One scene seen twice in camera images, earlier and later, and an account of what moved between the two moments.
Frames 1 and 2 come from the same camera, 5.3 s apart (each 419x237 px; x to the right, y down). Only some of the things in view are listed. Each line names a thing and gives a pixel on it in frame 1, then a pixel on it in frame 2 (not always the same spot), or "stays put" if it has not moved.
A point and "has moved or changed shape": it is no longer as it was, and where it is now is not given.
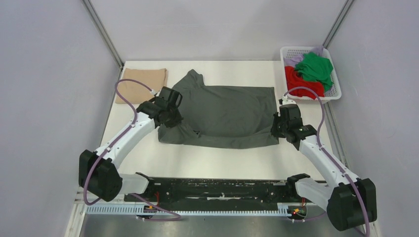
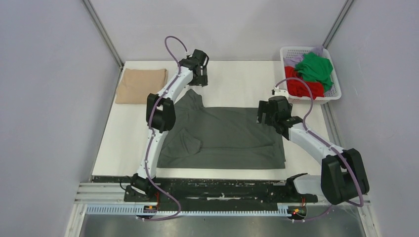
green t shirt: [315, 68] stays put
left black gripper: [178, 119] → [202, 80]
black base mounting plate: [169, 191] stays put
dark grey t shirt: [221, 117] has moved or changed shape
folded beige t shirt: [133, 92] stays put
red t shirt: [294, 80] stays put
